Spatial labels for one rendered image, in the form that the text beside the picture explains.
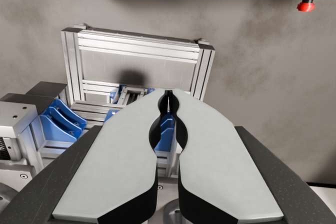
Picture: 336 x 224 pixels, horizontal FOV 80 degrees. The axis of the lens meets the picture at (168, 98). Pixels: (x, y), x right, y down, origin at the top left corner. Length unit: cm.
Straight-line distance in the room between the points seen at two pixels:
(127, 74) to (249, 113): 102
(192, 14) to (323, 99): 122
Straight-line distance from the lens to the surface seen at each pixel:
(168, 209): 56
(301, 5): 61
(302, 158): 234
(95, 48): 123
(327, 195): 257
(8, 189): 63
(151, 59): 120
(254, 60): 154
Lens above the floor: 133
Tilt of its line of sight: 59 degrees down
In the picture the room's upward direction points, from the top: 179 degrees counter-clockwise
